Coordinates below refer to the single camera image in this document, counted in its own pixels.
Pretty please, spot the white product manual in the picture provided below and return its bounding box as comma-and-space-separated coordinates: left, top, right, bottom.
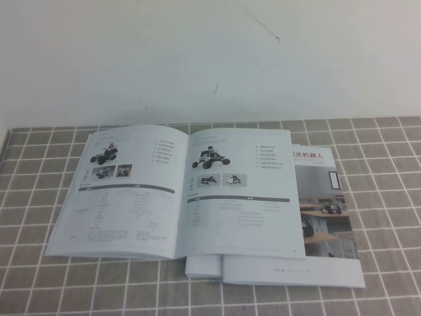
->
44, 123, 307, 263

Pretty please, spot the white booklet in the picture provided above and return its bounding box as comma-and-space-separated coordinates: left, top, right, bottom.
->
184, 253, 225, 280

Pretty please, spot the closed catalog with photo cover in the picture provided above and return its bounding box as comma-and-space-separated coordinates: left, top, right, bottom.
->
222, 143, 366, 290

